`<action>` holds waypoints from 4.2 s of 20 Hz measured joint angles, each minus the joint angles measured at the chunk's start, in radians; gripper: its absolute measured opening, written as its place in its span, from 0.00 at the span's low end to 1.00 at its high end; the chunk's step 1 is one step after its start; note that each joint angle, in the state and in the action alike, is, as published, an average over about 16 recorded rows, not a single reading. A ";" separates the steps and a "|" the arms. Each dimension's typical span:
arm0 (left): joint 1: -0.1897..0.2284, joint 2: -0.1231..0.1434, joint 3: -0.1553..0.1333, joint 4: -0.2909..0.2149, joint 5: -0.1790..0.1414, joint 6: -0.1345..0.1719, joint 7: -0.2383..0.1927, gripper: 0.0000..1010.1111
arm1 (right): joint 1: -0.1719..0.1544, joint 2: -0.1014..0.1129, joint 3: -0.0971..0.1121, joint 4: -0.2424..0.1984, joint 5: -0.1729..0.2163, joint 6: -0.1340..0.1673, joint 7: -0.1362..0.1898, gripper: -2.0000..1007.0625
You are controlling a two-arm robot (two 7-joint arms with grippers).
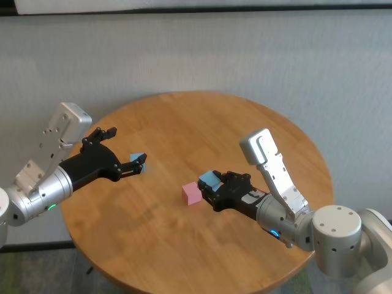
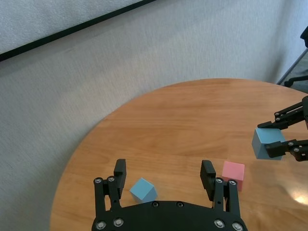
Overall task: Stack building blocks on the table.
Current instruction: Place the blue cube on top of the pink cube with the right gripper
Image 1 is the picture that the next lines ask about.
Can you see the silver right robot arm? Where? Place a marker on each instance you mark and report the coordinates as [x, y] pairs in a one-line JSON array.
[[333, 226]]

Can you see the black wall rail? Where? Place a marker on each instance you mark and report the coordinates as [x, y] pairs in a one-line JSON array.
[[183, 11]]

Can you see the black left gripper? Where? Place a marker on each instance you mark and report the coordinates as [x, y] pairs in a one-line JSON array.
[[92, 165]]

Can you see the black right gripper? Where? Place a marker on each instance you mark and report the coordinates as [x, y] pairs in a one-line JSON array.
[[239, 196]]

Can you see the blue cube block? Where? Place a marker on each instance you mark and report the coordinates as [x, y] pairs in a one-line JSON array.
[[134, 156], [209, 180]]

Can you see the small black table foot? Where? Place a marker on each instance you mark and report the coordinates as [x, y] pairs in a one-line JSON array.
[[89, 270]]

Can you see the pink cube block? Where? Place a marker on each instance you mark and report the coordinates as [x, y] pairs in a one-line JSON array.
[[191, 194]]

